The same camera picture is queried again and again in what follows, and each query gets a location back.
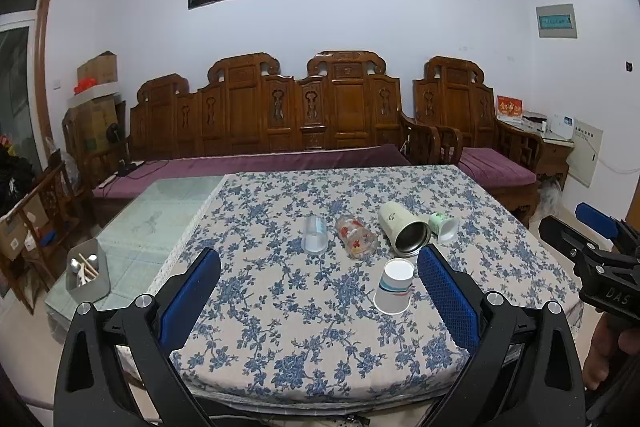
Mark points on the person's right hand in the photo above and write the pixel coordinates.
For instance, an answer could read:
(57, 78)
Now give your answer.
(605, 342)

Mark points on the red gift box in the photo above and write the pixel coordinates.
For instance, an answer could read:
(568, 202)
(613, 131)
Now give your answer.
(509, 107)

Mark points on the small wooden shelf left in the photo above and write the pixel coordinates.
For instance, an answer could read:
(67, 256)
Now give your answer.
(36, 228)

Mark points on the small green paper cup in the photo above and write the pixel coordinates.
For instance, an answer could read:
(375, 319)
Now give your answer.
(444, 227)

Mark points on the clear plastic cup blue label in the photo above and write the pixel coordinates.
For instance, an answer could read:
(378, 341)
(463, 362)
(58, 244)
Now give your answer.
(315, 236)

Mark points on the blue floral tablecloth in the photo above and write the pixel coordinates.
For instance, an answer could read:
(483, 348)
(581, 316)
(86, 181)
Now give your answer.
(291, 329)

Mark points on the striped white paper cup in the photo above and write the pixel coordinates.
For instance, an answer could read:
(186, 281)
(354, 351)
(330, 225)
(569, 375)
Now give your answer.
(393, 295)

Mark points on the grey wall electrical panel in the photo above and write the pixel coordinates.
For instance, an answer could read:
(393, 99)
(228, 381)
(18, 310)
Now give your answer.
(556, 21)

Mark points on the grey hexagonal toothpick box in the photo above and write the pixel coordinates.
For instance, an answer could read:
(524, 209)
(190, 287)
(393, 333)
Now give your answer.
(86, 275)

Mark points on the cream steel thermos cup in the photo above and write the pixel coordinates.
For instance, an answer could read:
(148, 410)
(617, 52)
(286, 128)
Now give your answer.
(407, 232)

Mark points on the glass cup red prints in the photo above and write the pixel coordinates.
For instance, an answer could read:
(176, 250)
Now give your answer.
(359, 242)

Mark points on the carved wooden armchair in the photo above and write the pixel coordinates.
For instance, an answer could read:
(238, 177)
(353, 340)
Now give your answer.
(452, 97)

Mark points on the wooden side table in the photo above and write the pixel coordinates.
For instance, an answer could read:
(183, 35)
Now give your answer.
(543, 153)

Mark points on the carved wooden sofa bench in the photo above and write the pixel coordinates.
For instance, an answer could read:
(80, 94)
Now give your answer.
(346, 101)

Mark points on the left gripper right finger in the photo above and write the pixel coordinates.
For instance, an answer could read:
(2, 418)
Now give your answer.
(523, 367)

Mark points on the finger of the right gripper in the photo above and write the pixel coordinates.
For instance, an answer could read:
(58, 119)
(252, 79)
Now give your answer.
(597, 221)

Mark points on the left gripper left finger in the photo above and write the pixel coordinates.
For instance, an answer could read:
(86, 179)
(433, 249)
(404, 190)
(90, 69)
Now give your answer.
(91, 388)

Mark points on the white wall cabinet box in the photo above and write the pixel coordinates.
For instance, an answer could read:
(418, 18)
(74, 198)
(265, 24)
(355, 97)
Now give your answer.
(583, 160)

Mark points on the purple armchair cushion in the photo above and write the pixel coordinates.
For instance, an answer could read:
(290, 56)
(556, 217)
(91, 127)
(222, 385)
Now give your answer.
(490, 169)

